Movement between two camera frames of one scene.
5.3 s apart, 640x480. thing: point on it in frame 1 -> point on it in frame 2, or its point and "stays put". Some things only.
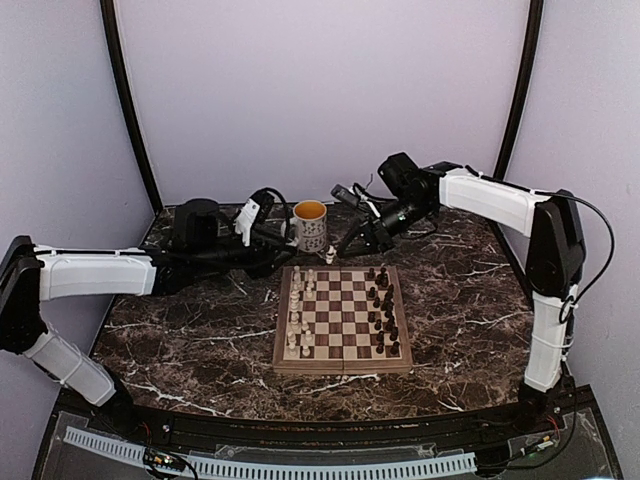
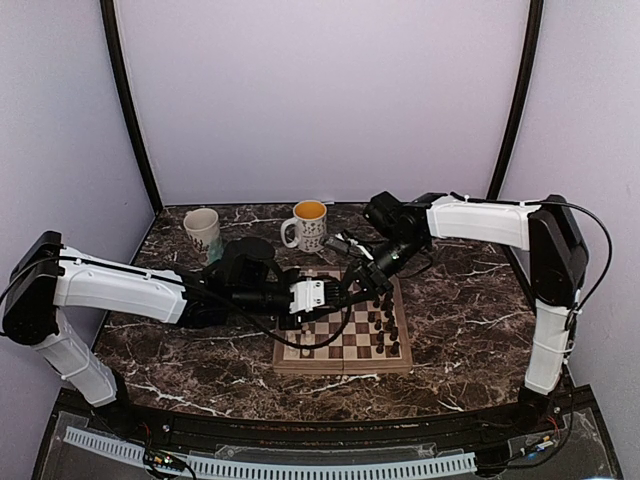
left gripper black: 261,255 -> 286,323
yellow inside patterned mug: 310,221 stays put
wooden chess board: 336,320 stays put
